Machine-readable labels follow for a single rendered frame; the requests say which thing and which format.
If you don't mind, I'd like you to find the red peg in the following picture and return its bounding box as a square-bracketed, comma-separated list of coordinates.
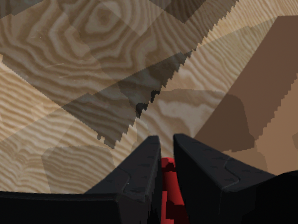
[161, 157, 190, 224]

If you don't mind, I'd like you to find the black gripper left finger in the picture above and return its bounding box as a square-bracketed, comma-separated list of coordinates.
[0, 136, 162, 224]

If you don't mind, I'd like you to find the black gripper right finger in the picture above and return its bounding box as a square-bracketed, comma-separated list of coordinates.
[173, 133, 298, 224]

